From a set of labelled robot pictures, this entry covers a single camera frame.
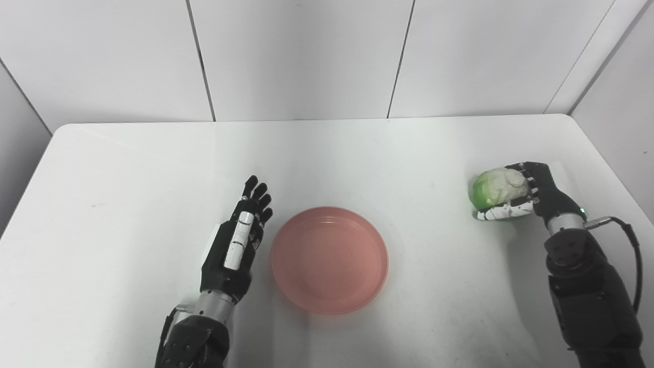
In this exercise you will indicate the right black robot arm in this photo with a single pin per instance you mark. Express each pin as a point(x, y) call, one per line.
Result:
point(587, 291)

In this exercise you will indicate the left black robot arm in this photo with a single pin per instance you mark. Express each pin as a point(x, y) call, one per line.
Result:
point(196, 332)

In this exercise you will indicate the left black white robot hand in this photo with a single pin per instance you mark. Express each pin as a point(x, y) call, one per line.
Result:
point(235, 245)

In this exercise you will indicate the pink round plate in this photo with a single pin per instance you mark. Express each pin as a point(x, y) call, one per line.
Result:
point(329, 259)

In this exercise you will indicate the green white cabbage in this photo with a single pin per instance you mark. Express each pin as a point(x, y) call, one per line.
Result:
point(498, 189)

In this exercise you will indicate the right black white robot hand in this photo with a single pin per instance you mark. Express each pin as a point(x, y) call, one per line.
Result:
point(536, 197)

